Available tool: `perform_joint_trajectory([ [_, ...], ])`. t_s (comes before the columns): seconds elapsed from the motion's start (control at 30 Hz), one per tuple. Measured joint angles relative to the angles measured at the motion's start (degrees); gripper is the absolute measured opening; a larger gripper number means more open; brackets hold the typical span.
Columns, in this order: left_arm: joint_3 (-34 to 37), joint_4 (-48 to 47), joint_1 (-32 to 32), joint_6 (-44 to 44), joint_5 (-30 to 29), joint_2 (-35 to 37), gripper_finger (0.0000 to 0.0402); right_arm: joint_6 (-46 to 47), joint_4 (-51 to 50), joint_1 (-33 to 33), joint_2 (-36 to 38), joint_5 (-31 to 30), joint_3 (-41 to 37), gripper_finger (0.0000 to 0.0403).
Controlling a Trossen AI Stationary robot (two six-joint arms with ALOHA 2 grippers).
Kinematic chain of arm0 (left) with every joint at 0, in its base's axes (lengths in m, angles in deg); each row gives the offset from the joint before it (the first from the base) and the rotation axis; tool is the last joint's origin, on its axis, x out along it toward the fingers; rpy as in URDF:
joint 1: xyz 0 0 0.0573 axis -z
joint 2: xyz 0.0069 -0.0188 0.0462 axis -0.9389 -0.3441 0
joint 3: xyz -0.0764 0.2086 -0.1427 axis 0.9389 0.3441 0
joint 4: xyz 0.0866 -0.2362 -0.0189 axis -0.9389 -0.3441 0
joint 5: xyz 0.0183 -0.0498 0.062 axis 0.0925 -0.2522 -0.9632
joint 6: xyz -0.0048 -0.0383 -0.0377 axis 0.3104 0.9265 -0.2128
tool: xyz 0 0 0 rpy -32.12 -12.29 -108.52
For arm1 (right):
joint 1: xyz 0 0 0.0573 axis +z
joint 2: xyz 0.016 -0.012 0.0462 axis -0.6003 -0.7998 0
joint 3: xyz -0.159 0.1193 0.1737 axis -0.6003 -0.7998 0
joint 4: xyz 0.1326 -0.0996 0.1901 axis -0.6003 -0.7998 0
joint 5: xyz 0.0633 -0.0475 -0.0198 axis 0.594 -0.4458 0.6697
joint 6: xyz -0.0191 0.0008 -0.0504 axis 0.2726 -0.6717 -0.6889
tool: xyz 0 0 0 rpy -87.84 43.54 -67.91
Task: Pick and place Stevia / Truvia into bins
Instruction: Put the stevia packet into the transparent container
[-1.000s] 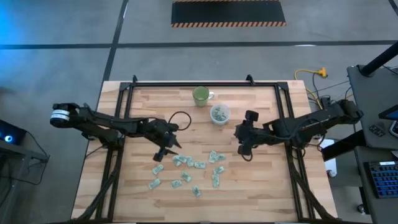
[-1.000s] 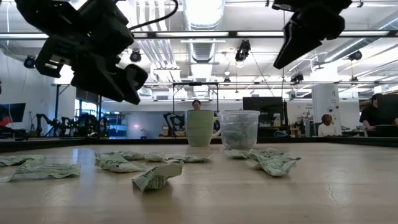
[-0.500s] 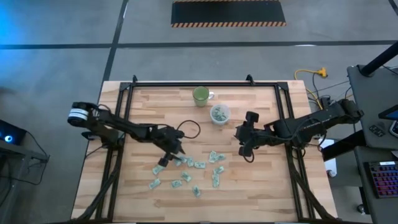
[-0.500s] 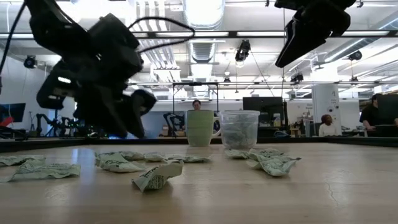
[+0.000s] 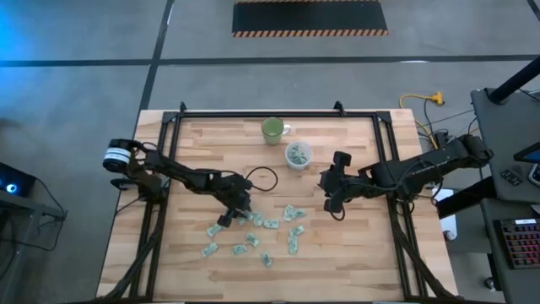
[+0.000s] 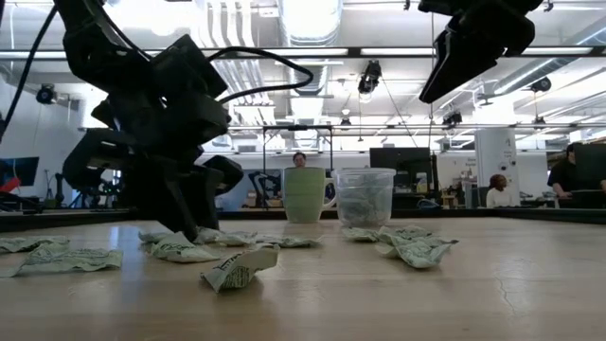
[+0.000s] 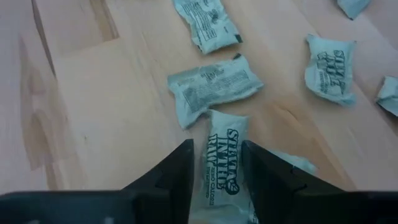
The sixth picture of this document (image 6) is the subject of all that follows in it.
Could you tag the black ceiling spotlight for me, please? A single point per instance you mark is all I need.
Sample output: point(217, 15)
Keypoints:
point(452, 118)
point(369, 78)
point(46, 95)
point(540, 84)

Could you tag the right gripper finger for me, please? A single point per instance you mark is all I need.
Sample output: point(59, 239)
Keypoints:
point(442, 52)
point(466, 57)

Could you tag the black background station frame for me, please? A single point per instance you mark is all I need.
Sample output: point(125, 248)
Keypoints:
point(298, 128)

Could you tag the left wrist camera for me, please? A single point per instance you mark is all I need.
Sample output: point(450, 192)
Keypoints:
point(189, 66)

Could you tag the dark blue wall screen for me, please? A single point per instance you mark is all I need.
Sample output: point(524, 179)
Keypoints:
point(21, 170)

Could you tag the black background robot arm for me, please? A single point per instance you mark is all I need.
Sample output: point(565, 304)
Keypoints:
point(265, 184)
point(59, 189)

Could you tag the clear plastic container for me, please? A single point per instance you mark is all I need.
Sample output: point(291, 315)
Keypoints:
point(364, 184)

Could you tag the black table frame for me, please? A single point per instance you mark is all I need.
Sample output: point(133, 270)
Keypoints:
point(71, 219)

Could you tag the green ceramic mug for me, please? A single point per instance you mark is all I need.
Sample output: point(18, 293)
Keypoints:
point(303, 194)

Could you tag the person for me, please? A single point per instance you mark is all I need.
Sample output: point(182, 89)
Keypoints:
point(299, 158)
point(499, 194)
point(563, 175)

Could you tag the silver ceiling air duct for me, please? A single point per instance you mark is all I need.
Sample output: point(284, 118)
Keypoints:
point(310, 19)

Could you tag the black computer monitor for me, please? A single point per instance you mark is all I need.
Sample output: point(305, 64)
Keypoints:
point(592, 161)
point(397, 166)

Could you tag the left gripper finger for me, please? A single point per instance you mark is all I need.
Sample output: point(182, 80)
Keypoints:
point(204, 199)
point(165, 199)

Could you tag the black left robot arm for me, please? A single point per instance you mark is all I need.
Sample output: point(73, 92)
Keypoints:
point(94, 52)

